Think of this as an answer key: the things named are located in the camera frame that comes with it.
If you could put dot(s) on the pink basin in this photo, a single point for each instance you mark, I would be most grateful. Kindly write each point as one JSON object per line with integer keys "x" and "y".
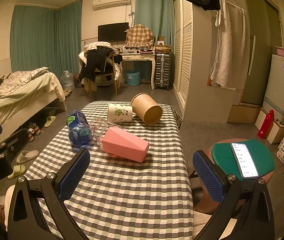
{"x": 279, "y": 51}

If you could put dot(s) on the smartphone with lit screen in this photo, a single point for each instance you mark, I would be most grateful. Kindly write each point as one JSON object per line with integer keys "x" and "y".
{"x": 244, "y": 160}

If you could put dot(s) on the large water jug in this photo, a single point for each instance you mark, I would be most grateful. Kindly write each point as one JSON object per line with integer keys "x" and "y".
{"x": 68, "y": 80}

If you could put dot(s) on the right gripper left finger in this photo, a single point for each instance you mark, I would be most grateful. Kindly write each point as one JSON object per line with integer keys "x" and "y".
{"x": 26, "y": 219}

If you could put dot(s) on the black monitor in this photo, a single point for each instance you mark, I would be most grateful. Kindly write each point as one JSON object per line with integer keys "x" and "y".
{"x": 113, "y": 32}

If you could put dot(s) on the bed with beige bedding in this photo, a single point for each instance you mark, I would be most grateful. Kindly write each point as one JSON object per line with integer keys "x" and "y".
{"x": 25, "y": 93}

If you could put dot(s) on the teal curtain left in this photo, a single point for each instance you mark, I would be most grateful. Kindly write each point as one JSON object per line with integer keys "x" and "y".
{"x": 44, "y": 37}

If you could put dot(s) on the dark hard suitcase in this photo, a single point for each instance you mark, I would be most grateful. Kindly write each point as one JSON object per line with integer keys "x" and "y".
{"x": 163, "y": 71}

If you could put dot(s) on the red thermos bottle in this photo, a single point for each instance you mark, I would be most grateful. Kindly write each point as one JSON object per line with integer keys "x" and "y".
{"x": 266, "y": 124}

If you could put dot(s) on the clear printed glass cup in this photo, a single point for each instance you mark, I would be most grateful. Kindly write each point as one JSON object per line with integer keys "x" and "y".
{"x": 99, "y": 127}

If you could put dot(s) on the white louvered wardrobe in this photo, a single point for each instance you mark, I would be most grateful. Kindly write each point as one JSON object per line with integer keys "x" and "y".
{"x": 193, "y": 51}

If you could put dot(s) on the teal curtain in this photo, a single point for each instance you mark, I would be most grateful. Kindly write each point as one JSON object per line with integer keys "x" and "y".
{"x": 44, "y": 37}
{"x": 158, "y": 16}

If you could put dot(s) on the pink faceted cup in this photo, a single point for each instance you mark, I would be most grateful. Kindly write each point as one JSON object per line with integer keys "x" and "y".
{"x": 121, "y": 143}

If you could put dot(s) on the green slipper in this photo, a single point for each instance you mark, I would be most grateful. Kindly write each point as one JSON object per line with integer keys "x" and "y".
{"x": 18, "y": 170}

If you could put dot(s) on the white desk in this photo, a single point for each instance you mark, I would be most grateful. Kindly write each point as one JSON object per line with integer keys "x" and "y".
{"x": 142, "y": 57}

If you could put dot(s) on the white slipper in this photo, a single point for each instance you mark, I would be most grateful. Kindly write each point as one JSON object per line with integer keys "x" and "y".
{"x": 25, "y": 156}

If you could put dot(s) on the brown kraft paper cup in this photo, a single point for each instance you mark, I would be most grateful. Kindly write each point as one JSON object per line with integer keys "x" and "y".
{"x": 145, "y": 107}

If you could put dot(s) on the white air conditioner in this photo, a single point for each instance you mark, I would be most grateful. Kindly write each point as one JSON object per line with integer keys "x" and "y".
{"x": 105, "y": 4}

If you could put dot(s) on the plaid cloth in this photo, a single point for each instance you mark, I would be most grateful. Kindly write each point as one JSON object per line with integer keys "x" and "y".
{"x": 139, "y": 36}

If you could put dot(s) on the red white sneaker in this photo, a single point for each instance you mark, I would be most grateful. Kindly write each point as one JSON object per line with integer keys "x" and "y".
{"x": 32, "y": 131}

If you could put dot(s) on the white washing machine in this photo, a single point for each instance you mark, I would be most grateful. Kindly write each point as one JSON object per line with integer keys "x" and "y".
{"x": 274, "y": 94}

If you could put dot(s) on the pale slipper under bed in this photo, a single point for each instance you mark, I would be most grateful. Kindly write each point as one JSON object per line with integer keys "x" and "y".
{"x": 49, "y": 121}

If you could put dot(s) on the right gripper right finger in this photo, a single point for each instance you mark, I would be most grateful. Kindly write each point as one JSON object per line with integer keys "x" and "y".
{"x": 255, "y": 219}

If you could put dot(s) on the hanging white towel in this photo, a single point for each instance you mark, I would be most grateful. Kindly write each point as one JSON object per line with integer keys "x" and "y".
{"x": 231, "y": 61}

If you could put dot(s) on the wooden chair with clothes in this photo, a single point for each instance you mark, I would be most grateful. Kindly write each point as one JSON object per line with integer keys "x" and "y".
{"x": 100, "y": 59}

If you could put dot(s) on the teal curtain right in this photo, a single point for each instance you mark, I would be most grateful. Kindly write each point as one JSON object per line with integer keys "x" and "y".
{"x": 158, "y": 16}

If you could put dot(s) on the blue laundry basket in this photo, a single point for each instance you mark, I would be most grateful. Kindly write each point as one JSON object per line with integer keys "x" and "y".
{"x": 133, "y": 78}

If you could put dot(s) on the blue soda can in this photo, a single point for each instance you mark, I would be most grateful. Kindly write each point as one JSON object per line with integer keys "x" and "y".
{"x": 79, "y": 132}

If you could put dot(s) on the white printed paper cup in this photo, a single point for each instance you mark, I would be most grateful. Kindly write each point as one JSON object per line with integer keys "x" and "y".
{"x": 118, "y": 113}

